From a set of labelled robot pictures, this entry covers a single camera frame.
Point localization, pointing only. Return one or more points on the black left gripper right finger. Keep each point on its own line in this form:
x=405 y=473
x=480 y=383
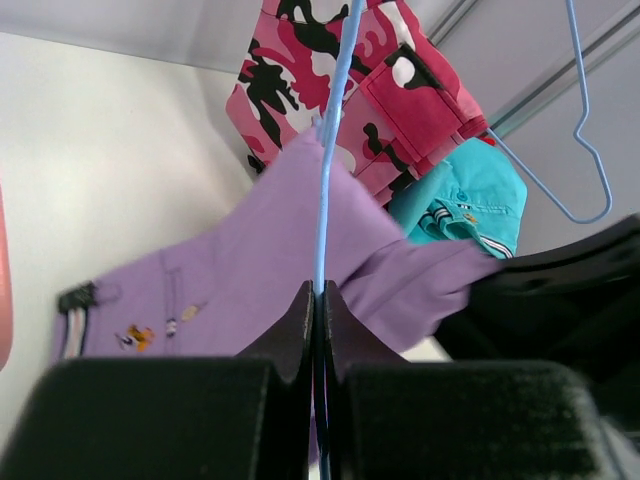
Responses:
x=389 y=418

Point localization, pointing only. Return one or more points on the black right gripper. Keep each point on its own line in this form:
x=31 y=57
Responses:
x=577 y=305

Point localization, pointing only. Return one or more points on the blue hanger with purple trousers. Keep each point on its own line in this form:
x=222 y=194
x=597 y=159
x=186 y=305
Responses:
x=327 y=128

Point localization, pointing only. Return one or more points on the pink floral trousers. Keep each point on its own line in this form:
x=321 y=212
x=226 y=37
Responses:
x=404 y=107

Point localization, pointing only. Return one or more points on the empty light blue hanger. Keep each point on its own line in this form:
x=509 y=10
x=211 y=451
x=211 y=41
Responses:
x=577 y=134

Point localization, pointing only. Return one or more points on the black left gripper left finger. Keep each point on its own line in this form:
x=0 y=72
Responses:
x=240 y=417

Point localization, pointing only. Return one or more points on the purple trousers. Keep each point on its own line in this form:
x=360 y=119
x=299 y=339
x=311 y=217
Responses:
x=216 y=293

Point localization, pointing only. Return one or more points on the teal trousers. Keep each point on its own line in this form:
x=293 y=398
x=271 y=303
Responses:
x=474 y=193

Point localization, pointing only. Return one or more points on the right aluminium frame post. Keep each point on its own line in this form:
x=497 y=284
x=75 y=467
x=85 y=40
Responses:
x=517 y=57

